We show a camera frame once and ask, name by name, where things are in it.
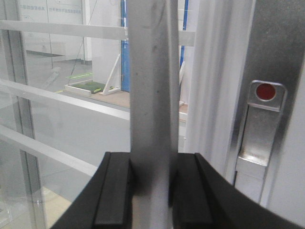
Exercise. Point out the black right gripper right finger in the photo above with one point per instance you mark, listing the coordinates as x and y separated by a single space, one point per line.
203 199

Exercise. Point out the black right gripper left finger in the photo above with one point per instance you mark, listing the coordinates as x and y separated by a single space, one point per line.
106 201

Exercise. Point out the white framed sliding glass door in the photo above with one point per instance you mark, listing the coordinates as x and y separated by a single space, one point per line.
53 136

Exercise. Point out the grey curved door handle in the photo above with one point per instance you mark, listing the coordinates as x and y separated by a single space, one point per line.
154 98

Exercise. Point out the metal door lock latch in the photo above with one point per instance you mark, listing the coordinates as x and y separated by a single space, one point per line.
265 102

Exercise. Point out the distant green sandbag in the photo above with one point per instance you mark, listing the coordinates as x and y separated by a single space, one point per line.
93 87

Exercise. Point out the blue door with handle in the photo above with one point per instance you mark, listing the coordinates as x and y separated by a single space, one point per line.
125 51

